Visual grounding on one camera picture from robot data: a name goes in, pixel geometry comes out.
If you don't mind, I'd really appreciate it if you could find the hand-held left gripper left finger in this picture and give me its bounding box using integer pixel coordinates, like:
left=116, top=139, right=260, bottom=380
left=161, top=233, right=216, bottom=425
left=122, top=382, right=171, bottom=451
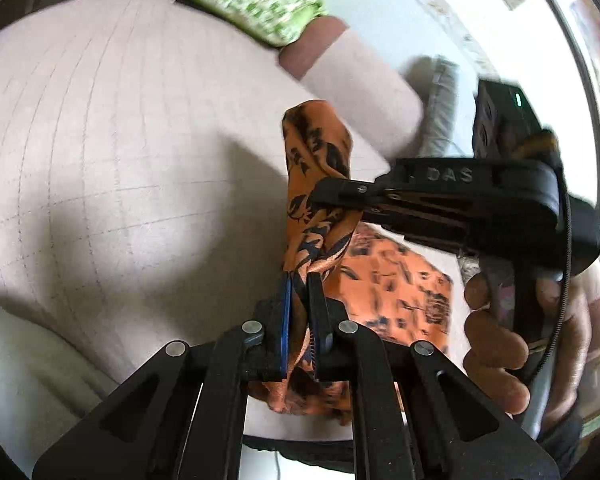
left=32, top=275, right=293, bottom=480

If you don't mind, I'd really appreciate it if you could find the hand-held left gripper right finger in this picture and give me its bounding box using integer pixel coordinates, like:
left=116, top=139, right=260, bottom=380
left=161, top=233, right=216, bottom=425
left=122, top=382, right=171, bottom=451
left=307, top=275, right=561, bottom=480

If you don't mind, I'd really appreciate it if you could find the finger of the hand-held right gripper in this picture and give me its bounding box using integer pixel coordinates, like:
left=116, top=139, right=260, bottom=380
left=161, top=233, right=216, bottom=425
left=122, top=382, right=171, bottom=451
left=307, top=175, right=397, bottom=212
left=362, top=206, right=473, bottom=256

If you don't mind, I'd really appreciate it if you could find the orange floral blouse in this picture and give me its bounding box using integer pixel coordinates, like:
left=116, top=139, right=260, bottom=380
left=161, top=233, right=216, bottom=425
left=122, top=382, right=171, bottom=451
left=260, top=100, right=455, bottom=426

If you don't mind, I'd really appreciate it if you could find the person's right hand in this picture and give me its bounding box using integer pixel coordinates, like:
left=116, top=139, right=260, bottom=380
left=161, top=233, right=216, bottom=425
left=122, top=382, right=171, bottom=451
left=462, top=260, right=600, bottom=416

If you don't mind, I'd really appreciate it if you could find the grey-blue pillow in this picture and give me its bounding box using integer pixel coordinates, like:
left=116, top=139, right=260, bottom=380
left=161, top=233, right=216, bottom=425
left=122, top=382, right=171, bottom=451
left=415, top=55, right=481, bottom=159

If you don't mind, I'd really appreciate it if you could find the pink bolster pillow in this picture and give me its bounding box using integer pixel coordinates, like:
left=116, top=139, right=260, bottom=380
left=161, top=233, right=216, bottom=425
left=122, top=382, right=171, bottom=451
left=278, top=15, right=426, bottom=161

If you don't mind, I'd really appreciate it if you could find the pink quilted bed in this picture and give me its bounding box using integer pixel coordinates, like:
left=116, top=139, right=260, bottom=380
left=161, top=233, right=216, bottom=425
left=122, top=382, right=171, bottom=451
left=0, top=0, right=481, bottom=476

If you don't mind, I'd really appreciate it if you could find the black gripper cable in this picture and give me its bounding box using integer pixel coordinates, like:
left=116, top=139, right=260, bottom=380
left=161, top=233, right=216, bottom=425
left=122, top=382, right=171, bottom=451
left=525, top=160, right=576, bottom=367

